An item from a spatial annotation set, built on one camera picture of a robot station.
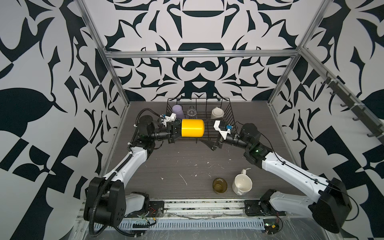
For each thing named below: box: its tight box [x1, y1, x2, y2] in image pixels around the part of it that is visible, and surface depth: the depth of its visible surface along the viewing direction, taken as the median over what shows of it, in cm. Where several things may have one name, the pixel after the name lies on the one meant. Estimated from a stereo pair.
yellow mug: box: [181, 119, 205, 138], surface depth 66 cm
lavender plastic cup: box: [172, 104, 185, 119], surface depth 99 cm
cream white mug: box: [232, 167, 253, 196], surface depth 76 cm
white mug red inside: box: [210, 106, 225, 120], surface depth 104 cm
